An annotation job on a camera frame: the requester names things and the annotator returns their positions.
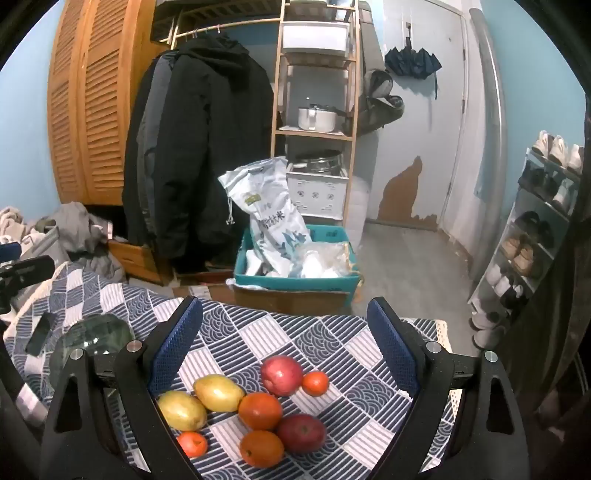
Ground ribbed glass plate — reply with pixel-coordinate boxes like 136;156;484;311
48;314;136;384

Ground large orange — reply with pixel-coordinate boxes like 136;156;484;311
238;392;283;431
239;430;285;469

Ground small tangerine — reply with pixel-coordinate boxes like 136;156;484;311
302;371;330;397
177;431;208;459

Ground silver metal pole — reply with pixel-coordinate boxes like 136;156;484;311
468;7;505;287

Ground clear plastic bag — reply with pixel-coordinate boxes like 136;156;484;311
291;242;354;278

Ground grey door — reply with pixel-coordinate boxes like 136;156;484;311
369;0;468;232

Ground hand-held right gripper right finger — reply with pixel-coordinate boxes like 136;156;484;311
367;298;536;480

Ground black winter coat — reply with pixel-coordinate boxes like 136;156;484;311
122;32;275;273

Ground dark grey jacket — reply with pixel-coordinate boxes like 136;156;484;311
136;51;181;222

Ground black smartphone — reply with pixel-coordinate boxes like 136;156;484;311
24;312;57;357

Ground wooden shelf rack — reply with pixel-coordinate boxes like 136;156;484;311
270;0;361;222

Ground metal shoe rack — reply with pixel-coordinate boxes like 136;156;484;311
468;145;585;333

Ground dark hanging bag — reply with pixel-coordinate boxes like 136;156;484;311
360;69;406;134

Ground grey clothing pile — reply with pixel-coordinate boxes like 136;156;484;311
44;202;127;282

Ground white drawer box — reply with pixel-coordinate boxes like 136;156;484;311
286;168;349;220

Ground wooden clothes rail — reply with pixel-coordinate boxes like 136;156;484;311
173;17;282;44

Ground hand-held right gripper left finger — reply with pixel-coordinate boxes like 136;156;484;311
41;296;204;480

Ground white blue rice bag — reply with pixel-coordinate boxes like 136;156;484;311
218;157;312;275

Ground steel pot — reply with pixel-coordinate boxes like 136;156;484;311
293;150;345;174

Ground white fleece blanket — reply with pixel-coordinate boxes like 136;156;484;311
0;206;38;245

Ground wooden drawer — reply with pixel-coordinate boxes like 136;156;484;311
108;240;174;284

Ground large cardboard box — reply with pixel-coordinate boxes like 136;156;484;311
231;277;363;317

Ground red apple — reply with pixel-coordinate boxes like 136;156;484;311
276;414;326;454
261;355;304;397

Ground white storage bin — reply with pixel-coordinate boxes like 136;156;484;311
281;21;349;56

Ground white cooking pot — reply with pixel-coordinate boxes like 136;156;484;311
298;104;349;132

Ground teal plastic box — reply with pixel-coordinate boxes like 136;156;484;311
233;224;361;296

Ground dark folded umbrella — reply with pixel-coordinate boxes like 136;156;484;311
384;46;439;100

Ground wooden louvred wardrobe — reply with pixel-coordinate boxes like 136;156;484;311
46;0;171;208

